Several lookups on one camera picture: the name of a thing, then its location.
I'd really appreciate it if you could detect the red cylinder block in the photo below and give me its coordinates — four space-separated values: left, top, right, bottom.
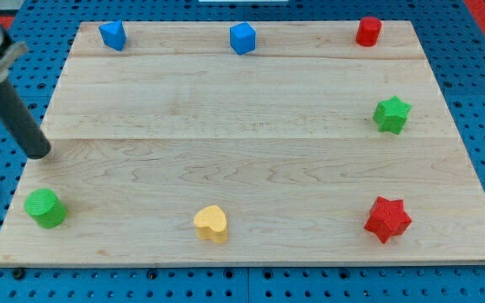
355 16 382 47

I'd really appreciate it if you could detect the green cylinder block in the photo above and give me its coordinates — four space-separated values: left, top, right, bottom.
24 189 67 229

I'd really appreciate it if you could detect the blue cube block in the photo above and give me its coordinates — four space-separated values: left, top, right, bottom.
229 22 256 55

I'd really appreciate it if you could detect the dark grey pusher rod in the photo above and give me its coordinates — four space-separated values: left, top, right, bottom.
0 79 51 159

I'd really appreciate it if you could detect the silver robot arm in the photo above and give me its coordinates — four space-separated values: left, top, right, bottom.
0 25 51 159

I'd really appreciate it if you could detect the yellow heart block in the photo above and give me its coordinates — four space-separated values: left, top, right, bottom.
194 205 228 244

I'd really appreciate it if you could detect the blue triangular prism block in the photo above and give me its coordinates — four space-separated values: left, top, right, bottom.
99 20 126 51

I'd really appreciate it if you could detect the wooden board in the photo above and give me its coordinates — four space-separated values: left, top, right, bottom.
0 21 485 268

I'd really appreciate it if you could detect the green star block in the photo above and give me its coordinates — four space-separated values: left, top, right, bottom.
372 96 412 135

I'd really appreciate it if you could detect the red star block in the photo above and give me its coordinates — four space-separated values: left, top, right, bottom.
364 196 412 243

